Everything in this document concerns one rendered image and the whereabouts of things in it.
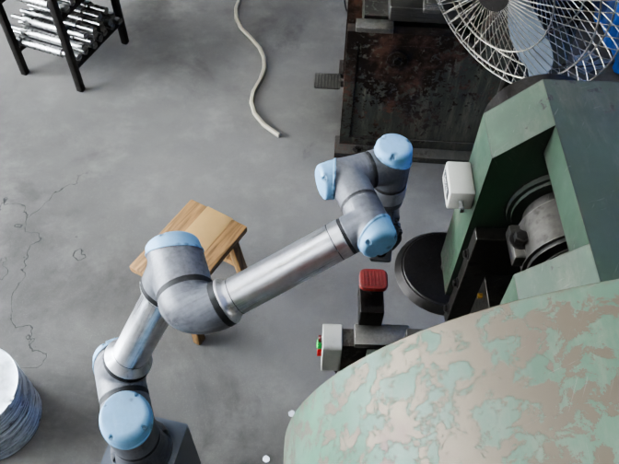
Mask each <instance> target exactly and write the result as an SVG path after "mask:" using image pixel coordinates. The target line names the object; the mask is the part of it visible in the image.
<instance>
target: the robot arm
mask: <svg viewBox="0 0 619 464"><path fill-rule="evenodd" d="M412 158H413V147H412V144H411V142H410V141H409V140H408V139H407V138H405V137H404V136H402V135H400V134H397V133H388V134H384V135H383V136H382V137H381V138H380V139H378V141H377V143H376V144H375V146H374V149H372V150H368V151H366V152H363V153H358V154H354V155H351V156H347V157H340V158H334V159H332V160H328V161H325V162H323V163H320V164H319V165H318V166H317V167H316V169H315V180H316V184H317V188H318V191H319V193H320V195H321V197H322V198H323V199H324V200H331V199H332V200H334V198H335V199H336V201H337V202H338V204H339V206H340V208H341V210H342V213H343V216H341V217H339V218H337V219H335V220H333V221H332V222H330V223H329V224H327V225H325V226H322V227H321V228H319V229H317V230H315V231H313V232H311V233H310V234H308V235H307V236H305V237H303V238H301V239H299V240H297V241H295V242H293V243H291V244H290V245H288V246H286V247H284V248H282V249H281V250H279V251H277V252H275V253H273V254H272V255H270V256H268V257H266V258H264V259H262V260H261V261H258V262H256V263H254V264H253V265H252V266H250V267H248V268H246V269H244V270H242V271H241V272H239V273H236V274H234V275H233V276H231V277H229V278H228V279H226V280H224V281H222V280H219V279H215V280H214V281H212V277H211V274H210V272H209V269H208V265H207V262H206V259H205V255H204V248H203V247H202V245H201V243H200V240H199V238H198V237H197V236H195V235H194V234H192V233H189V232H185V231H170V232H166V233H164V234H160V235H158V236H156V237H154V238H152V239H151V240H149V241H148V243H147V244H146V249H145V251H146V253H145V256H146V259H147V266H146V269H145V271H144V273H143V275H142V277H141V280H140V290H141V293H142V294H141V295H140V296H139V298H138V300H137V302H136V304H135V306H134V309H133V311H132V313H131V315H130V317H129V319H128V320H127V322H126V324H125V326H124V328H123V331H122V333H121V335H120V337H119V338H114V339H111V340H108V341H106V343H105V344H104V343H103V344H102V345H100V346H99V347H98V349H97V350H96V351H95V353H94V355H93V366H92V367H93V372H94V375H95V379H96V385H97V391H98V397H99V406H100V413H99V429H100V431H101V433H102V435H103V437H104V438H105V440H106V441H107V442H108V443H109V444H110V446H111V461H112V463H113V464H168V462H169V459H170V457H171V453H172V439H171V436H170V434H169V431H168V429H167V428H166V427H165V425H163V424H162V423H161V422H159V421H157V420H156V419H155V416H154V413H153V409H152V404H151V400H150V396H149V391H148V387H147V383H146V376H147V374H148V372H149V371H150V369H151V366H152V364H153V357H152V353H153V352H154V350H155V348H156V347H157V345H158V342H159V341H160V339H161V337H162V336H163V334H164V332H165V330H166V329H167V327H168V326H169V325H170V326H171V327H173V328H175V329H177V330H179V331H182V332H186V333H190V334H210V333H215V332H219V331H223V330H226V329H228V328H230V327H232V326H234V325H236V324H238V323H239V322H240V320H241V316H242V315H243V314H245V313H247V312H248V311H250V310H252V309H254V308H256V307H258V306H260V305H261V304H263V303H265V302H267V301H269V300H271V299H273V298H274V297H276V296H279V295H281V294H283V293H284V292H285V291H287V290H289V289H291V288H293V287H295V286H297V285H298V284H301V283H303V282H305V281H307V280H309V278H311V277H313V276H315V275H317V274H319V273H321V272H323V271H325V270H327V269H329V268H331V267H333V266H334V265H335V264H337V263H339V262H341V261H344V260H345V259H347V258H349V257H351V256H353V255H355V254H356V253H358V252H359V251H361V252H362V253H363V254H364V255H365V256H367V257H369V260H370V261H375V262H390V261H391V251H392V250H394V249H395V248H396V247H397V246H398V245H399V244H400V243H401V241H402V233H403V230H402V229H399V228H401V223H399V222H398V221H399V219H400V211H399V208H400V207H401V205H402V203H403V199H404V196H405V192H406V187H407V181H408V176H409V171H410V167H411V166H412Z"/></svg>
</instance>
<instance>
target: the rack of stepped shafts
mask: <svg viewBox="0 0 619 464"><path fill-rule="evenodd" d="M15 1H19V2H22V3H25V4H28V7H29V10H28V9H25V8H20V13H22V14H23V15H22V16H21V15H18V14H15V13H12V14H11V17H12V18H14V19H18V23H19V24H21V25H23V26H22V27H20V26H16V25H13V24H11V25H10V22H9V20H8V17H7V15H6V11H5V9H4V7H3V3H4V2H5V0H0V24H1V27H2V29H3V32H4V33H5V35H6V39H7V42H8V44H9V46H10V49H11V51H12V53H13V55H14V57H15V60H16V62H17V65H18V68H19V71H20V73H21V74H22V75H27V74H28V73H29V69H28V66H27V64H26V61H25V59H24V56H23V54H22V51H23V50H24V49H25V48H26V47H27V48H31V49H33V50H37V51H40V52H46V53H48V54H52V55H55V56H59V57H62V58H64V57H65V58H66V61H67V63H68V66H69V69H70V72H71V75H72V77H73V80H74V83H75V86H76V91H78V92H83V91H84V90H85V89H86V88H85V85H84V82H83V79H82V76H81V74H80V71H79V67H80V66H81V65H82V64H83V63H84V62H85V61H86V60H87V59H88V58H89V57H90V56H91V55H92V54H93V53H94V52H95V51H96V50H97V49H98V48H99V46H100V45H101V44H102V43H103V42H104V41H105V40H106V39H108V38H109V37H110V35H111V34H112V33H113V32H114V31H115V30H116V29H118V31H119V35H120V39H121V43H122V44H125V45H126V44H127V43H128V42H129V39H128V35H127V30H126V27H125V23H124V19H123V12H122V8H121V4H120V0H111V5H112V9H113V12H111V11H109V9H108V8H107V7H105V6H99V5H95V4H92V2H90V1H87V0H15ZM14 33H16V34H18V36H15V34H14ZM87 47H88V48H87ZM78 52H79V53H78ZM81 53H82V54H81Z"/></svg>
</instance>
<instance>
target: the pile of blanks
mask: <svg viewBox="0 0 619 464"><path fill-rule="evenodd" d="M13 360H14V359H13ZM14 361H15V360H14ZM15 363H16V365H17V367H18V389H17V392H16V395H15V397H14V399H12V400H11V399H10V401H11V403H10V405H9V406H8V408H7V409H6V410H5V412H4V413H3V414H2V415H1V416H0V460H1V459H4V458H7V457H9V456H11V455H13V454H15V453H16V452H18V451H19V450H20V449H21V448H22V447H23V446H25V445H26V444H27V443H28V442H29V441H30V439H31V438H32V437H33V435H34V434H35V432H36V430H37V429H38V426H39V424H40V422H39V419H41V415H42V403H41V397H40V395H39V393H38V391H37V390H36V389H35V388H34V387H33V385H32V383H31V382H30V380H29V379H28V377H27V376H26V375H25V373H24V372H23V371H22V370H21V369H20V367H19V366H18V364H17V362H16V361H15Z"/></svg>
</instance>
